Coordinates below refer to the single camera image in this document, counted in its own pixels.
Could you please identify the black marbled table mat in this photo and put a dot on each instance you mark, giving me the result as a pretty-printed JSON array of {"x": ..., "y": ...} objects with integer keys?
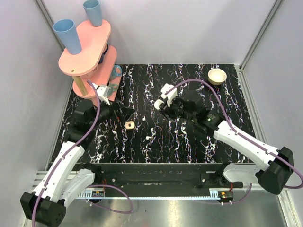
[{"x": 173, "y": 141}]

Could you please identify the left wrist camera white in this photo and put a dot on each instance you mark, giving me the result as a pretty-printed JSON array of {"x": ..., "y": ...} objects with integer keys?
[{"x": 103, "y": 93}]

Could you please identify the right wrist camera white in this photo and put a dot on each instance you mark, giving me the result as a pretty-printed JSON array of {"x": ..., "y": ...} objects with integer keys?
[{"x": 168, "y": 93}]

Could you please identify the blue cup rear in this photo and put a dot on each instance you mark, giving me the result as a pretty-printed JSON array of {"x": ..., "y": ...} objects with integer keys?
[{"x": 93, "y": 12}]

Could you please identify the blue cup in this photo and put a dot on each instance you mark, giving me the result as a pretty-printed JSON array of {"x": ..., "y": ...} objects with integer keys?
[
  {"x": 66, "y": 31},
  {"x": 93, "y": 12}
]

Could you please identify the pink three tier shelf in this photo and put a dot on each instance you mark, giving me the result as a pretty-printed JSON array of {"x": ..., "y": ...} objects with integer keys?
[{"x": 95, "y": 62}]

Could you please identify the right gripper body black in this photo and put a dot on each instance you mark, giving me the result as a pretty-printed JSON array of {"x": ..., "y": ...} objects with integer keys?
[{"x": 176, "y": 109}]

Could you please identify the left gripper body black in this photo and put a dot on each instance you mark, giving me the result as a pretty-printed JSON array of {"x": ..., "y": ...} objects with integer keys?
[{"x": 113, "y": 109}]

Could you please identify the teal mug on shelf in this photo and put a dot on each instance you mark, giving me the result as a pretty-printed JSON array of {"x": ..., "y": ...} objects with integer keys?
[{"x": 113, "y": 87}]

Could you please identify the beige earbud charging case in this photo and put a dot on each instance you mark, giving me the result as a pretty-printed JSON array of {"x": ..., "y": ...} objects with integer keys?
[{"x": 129, "y": 125}]

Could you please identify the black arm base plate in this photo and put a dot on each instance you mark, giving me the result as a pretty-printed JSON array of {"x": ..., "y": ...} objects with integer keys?
[{"x": 159, "y": 181}]

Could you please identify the white earbud charging case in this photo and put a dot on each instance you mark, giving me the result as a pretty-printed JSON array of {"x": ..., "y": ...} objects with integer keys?
[{"x": 157, "y": 104}]

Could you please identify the beige wooden bowl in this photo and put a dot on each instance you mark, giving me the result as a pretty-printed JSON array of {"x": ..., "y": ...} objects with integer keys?
[{"x": 217, "y": 76}]

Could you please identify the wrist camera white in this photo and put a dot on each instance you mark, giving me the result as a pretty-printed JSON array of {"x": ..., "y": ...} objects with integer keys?
[
  {"x": 168, "y": 93},
  {"x": 103, "y": 93}
]

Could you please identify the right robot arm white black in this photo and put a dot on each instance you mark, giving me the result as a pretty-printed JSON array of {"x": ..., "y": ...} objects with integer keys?
[{"x": 270, "y": 166}]

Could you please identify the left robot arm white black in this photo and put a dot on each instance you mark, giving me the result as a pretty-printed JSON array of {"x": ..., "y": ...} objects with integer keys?
[{"x": 48, "y": 202}]

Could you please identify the blue cup front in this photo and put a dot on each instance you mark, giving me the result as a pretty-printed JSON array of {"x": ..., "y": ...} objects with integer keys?
[{"x": 66, "y": 31}]

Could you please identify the blue mug on shelf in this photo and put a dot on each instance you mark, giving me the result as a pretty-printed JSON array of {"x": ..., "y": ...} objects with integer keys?
[{"x": 116, "y": 72}]

